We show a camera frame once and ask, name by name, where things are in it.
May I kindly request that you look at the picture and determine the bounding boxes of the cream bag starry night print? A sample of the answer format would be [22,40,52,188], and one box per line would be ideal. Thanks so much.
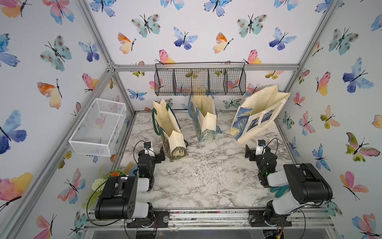
[230,85,290,144]

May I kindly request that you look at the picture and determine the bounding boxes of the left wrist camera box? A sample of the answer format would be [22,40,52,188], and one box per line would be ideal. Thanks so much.
[144,141,155,157]

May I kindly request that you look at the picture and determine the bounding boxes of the white mesh wall basket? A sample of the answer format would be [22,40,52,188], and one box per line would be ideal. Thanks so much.
[69,98,127,157]

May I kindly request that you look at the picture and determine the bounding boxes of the green rubber glove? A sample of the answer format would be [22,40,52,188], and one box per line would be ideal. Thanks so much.
[270,185,290,198]

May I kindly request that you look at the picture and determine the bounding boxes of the aluminium front rail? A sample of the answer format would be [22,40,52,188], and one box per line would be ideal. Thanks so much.
[85,208,335,233]

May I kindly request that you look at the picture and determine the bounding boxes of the black wire wall basket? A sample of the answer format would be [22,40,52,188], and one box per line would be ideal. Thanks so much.
[152,62,246,96]

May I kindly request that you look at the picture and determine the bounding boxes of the wooden comb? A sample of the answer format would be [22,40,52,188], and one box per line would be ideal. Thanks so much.
[123,162,135,175]

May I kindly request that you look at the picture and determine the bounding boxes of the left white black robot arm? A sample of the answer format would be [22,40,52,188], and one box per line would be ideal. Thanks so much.
[94,147,166,228]

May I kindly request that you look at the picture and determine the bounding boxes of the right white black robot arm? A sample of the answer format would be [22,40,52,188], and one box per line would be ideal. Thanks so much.
[245,146,333,227]

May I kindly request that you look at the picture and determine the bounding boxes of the potted plant orange flowers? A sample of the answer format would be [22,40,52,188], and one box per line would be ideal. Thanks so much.
[82,169,126,209]

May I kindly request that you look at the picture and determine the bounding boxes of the cream bag blue floral pattern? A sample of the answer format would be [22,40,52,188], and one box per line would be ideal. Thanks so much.
[188,95,222,142]

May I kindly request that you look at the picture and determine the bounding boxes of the cream bag green handles floral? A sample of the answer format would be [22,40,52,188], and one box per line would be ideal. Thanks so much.
[152,99,189,162]

